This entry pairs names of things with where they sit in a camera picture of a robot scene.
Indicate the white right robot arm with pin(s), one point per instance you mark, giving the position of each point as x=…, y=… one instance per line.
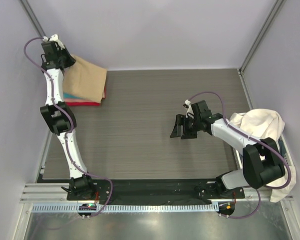
x=262, y=162

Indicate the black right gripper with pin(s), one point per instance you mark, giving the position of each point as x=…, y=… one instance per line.
x=180, y=120

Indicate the aluminium rail left side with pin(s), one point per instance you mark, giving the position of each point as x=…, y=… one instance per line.
x=45, y=192

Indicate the left aluminium frame post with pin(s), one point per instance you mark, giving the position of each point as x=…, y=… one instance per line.
x=36, y=24

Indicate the aluminium frame post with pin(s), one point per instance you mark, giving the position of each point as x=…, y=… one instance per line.
x=278, y=4
x=36, y=24

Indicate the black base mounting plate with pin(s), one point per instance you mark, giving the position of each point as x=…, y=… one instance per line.
x=157, y=192

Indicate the folded blue t shirt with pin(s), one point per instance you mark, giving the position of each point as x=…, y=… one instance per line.
x=67, y=96

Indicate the white t shirt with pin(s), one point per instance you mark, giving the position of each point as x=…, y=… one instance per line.
x=265, y=123

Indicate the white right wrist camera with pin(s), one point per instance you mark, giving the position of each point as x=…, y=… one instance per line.
x=189, y=112

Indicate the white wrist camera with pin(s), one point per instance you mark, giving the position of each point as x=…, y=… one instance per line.
x=54, y=38
x=189, y=112

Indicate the folded red t shirt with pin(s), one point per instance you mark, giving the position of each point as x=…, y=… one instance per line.
x=85, y=103

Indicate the right aluminium frame post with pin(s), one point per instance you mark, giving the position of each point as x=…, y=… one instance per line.
x=278, y=4

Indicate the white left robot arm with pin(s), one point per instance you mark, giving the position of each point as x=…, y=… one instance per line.
x=61, y=120

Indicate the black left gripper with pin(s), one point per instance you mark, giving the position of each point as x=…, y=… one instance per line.
x=71, y=60

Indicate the beige t shirt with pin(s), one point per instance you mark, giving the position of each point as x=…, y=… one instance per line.
x=85, y=80

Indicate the white laundry basket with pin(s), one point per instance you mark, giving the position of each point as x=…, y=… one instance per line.
x=283, y=151

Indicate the slotted grey cable duct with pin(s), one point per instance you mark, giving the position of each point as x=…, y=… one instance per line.
x=124, y=207

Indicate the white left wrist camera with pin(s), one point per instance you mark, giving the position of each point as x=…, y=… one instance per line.
x=54, y=38

